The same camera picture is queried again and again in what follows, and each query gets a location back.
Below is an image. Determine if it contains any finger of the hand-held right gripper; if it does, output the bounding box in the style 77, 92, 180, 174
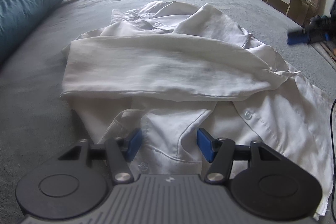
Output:
287, 29, 308, 45

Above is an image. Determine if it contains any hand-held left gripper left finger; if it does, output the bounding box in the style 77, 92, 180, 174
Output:
58, 128, 143, 185

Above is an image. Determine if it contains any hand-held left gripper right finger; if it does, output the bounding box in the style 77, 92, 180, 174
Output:
197, 128, 282, 185

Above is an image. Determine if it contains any white button shirt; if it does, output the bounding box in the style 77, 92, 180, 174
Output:
60, 0, 335, 222

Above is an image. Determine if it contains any grey bed blanket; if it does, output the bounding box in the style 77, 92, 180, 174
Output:
0, 0, 336, 214

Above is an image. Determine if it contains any teal pillow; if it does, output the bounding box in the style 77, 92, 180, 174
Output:
0, 0, 72, 67

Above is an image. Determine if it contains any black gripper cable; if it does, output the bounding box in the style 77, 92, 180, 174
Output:
330, 98, 336, 161

